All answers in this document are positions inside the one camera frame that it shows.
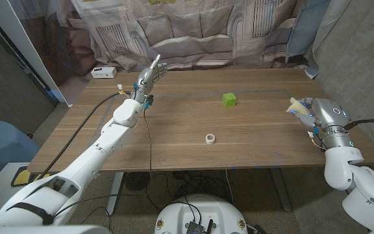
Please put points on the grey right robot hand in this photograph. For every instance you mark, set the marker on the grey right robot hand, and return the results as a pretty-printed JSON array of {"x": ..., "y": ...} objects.
[{"x": 330, "y": 117}]

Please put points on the white tape roll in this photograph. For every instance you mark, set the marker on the white tape roll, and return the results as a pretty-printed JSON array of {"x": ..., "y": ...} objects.
[{"x": 210, "y": 139}]

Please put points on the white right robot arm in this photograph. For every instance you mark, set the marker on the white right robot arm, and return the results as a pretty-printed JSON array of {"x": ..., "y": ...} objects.
[{"x": 359, "y": 185}]

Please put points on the white floor base yellow pad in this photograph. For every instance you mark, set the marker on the white floor base yellow pad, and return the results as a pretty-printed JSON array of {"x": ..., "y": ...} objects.
[{"x": 2, "y": 182}]

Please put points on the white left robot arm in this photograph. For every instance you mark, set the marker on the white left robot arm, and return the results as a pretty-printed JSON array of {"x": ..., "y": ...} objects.
[{"x": 93, "y": 159}]

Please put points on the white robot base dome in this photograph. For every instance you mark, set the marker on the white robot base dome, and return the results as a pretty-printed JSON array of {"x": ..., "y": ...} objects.
[{"x": 200, "y": 211}]

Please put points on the printed sofa backdrop cloth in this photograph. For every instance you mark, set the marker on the printed sofa backdrop cloth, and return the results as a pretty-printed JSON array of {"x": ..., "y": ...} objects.
[{"x": 187, "y": 35}]

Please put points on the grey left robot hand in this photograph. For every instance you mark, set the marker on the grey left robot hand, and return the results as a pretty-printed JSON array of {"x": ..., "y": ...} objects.
[{"x": 146, "y": 79}]

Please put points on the black round floor fan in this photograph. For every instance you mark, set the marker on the black round floor fan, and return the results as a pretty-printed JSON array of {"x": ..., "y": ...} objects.
[{"x": 135, "y": 181}]

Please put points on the pale yellow sponge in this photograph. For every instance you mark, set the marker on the pale yellow sponge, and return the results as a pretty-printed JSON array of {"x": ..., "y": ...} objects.
[{"x": 297, "y": 108}]

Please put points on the white power strip box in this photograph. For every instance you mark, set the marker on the white power strip box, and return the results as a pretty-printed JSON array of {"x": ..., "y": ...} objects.
[{"x": 104, "y": 72}]

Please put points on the grey table leg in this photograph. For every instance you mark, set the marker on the grey table leg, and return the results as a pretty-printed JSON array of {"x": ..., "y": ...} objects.
[{"x": 280, "y": 191}]

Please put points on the white table leg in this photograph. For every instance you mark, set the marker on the white table leg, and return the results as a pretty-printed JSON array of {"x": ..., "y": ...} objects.
[{"x": 115, "y": 191}]

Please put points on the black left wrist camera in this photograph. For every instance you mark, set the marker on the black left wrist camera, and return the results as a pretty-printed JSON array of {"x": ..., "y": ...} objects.
[{"x": 148, "y": 100}]

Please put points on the green cube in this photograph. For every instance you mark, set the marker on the green cube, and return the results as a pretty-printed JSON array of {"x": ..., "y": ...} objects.
[{"x": 229, "y": 100}]

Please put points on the white leaning panel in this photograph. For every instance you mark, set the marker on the white leaning panel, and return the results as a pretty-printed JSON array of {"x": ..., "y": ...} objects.
[{"x": 21, "y": 42}]

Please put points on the pale grey hanging cloth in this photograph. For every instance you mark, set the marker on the pale grey hanging cloth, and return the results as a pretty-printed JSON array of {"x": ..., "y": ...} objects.
[{"x": 323, "y": 32}]

